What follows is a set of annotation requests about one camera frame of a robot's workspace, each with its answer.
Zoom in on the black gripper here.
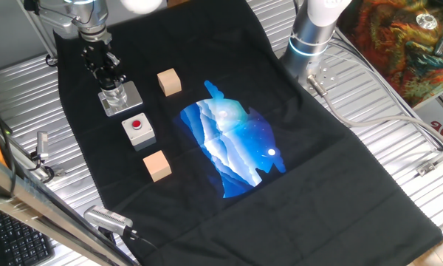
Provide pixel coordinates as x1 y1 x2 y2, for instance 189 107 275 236
80 39 127 88

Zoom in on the clear glass jar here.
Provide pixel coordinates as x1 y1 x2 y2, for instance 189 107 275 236
103 86 128 108

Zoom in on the silver digital scale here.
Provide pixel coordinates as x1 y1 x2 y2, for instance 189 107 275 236
97 80 144 117

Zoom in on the thin metal rod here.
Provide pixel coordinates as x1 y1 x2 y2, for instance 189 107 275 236
16 0 59 62

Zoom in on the light wooden cube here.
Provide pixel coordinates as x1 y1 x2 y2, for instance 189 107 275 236
142 150 173 183
157 67 182 98

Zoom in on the white box with red button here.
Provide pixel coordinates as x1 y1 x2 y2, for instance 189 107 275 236
121 112 157 152

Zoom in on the black computer keyboard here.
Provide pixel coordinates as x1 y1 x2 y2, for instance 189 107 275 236
0 208 56 266

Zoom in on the black cloth with blue print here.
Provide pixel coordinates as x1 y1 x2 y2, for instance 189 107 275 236
53 0 443 266

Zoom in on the colourful orange painted cloth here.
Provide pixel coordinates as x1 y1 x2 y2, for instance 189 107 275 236
335 0 443 109

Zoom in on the silver round metal disc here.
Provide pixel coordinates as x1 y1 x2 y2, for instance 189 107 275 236
416 13 439 31

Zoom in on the white box with red print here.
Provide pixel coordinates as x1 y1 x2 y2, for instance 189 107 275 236
413 87 443 151

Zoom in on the small silver bracket device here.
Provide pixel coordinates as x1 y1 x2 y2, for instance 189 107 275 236
35 130 49 162

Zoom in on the silver depth camera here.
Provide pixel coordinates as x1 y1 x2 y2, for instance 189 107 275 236
83 205 134 237

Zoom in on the aluminium frame beam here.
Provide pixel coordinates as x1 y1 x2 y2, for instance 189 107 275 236
0 149 136 266

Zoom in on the black camera cable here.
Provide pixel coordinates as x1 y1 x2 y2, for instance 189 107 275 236
127 228 167 266

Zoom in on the grey cable with metal connector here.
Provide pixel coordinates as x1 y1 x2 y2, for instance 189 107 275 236
306 73 443 151

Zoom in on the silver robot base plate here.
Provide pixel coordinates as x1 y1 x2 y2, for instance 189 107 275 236
293 58 340 93

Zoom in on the metal angle bracket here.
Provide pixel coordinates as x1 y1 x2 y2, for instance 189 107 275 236
416 142 443 177

